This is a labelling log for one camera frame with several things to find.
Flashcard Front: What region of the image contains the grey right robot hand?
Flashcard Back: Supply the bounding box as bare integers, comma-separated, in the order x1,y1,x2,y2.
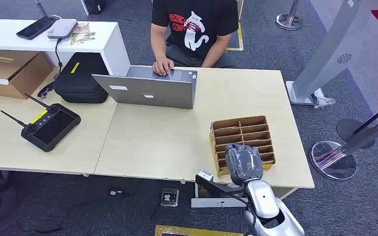
225,143,264,186

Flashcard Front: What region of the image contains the wooden slotted card holder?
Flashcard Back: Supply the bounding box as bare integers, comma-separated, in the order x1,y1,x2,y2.
209,115,277,177

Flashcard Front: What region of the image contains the person's hand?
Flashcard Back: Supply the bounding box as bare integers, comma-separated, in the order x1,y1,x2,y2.
152,57,175,77

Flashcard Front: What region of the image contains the person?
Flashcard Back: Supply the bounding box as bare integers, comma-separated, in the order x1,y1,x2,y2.
150,0,240,77

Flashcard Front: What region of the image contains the small grey floor box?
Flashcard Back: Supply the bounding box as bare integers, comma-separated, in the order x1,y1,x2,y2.
160,188,180,208

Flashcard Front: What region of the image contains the chrome stanchion base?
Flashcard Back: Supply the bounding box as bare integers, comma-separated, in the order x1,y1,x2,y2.
309,140,358,181

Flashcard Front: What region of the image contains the black round stand base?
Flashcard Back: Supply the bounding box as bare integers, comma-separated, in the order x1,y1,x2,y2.
336,118,377,149

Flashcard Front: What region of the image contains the silver laptop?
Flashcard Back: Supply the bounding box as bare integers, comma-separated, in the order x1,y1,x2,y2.
91,65,198,110

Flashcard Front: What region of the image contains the grey slanted kiosk stand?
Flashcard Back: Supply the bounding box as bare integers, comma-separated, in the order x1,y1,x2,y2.
285,0,378,106

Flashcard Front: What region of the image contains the white side table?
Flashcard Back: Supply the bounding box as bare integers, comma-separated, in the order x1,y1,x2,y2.
0,18,131,77

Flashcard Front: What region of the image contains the black hard carrying case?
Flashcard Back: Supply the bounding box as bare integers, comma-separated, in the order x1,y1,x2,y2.
52,52,110,104

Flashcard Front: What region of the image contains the black remote controller with antennas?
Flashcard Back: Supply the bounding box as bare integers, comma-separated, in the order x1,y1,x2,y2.
0,93,82,153

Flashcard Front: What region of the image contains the crumpled paper wrapper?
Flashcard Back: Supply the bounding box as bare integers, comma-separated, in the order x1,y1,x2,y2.
70,22,96,45

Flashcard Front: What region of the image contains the black connector plug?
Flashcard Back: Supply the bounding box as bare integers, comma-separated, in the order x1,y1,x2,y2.
37,81,56,99

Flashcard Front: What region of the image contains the white power bank device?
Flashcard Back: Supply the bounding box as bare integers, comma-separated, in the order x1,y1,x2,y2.
47,18,78,40

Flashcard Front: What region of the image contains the black smartphone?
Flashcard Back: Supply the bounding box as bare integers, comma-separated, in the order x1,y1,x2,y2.
16,16,58,41

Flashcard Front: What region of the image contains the brown cardboard box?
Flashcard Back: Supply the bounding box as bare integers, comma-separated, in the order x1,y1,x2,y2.
0,49,53,100

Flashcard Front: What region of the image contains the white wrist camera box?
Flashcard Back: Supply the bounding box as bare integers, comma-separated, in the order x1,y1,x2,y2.
197,169,214,182

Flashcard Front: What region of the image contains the white floor bracket stand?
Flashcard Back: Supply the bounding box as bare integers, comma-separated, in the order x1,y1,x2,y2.
190,174,249,209

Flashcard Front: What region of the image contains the chrome stanchion post with base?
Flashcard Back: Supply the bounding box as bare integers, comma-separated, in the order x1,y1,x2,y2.
276,0,304,31

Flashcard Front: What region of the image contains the black cable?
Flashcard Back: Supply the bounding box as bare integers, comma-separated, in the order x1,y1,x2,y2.
54,38,63,74

